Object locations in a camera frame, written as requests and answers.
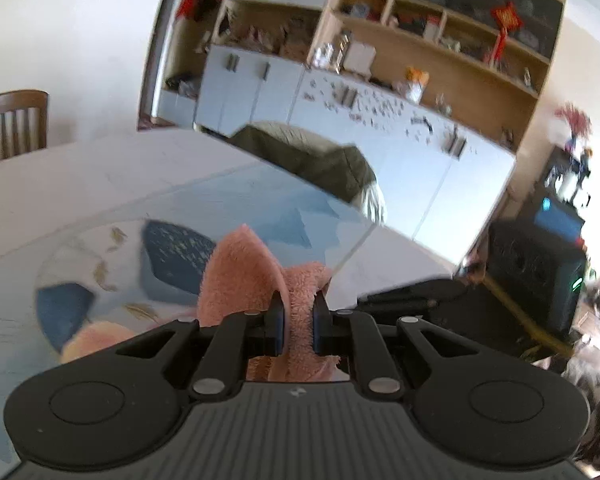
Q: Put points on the pink fleece cloth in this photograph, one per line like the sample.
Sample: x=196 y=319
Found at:
x=252 y=275

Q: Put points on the red flowers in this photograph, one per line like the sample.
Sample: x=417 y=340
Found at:
x=575 y=120

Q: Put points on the brown wooden chair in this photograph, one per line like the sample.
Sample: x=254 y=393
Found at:
x=12 y=125

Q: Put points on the orange and white packet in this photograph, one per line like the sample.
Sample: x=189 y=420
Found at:
x=415 y=84

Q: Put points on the olive cushioned chair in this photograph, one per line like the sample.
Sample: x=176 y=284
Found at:
x=305 y=160

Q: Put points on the patterned blue table mat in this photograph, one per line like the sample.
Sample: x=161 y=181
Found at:
x=100 y=270

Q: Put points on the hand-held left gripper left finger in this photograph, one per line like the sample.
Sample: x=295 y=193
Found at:
x=278 y=331

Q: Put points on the red hanging ornament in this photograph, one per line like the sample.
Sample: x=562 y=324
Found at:
x=189 y=4

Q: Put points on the dark screen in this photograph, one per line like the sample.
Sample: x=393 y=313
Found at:
x=557 y=222

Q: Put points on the white box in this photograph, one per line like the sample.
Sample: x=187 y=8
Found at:
x=359 y=57

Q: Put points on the red knot ornament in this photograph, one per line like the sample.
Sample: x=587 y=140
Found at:
x=505 y=17

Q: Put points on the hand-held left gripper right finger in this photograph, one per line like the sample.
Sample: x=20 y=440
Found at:
x=318 y=331

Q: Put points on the white and wood wall cabinet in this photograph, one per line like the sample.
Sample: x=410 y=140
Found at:
x=430 y=185

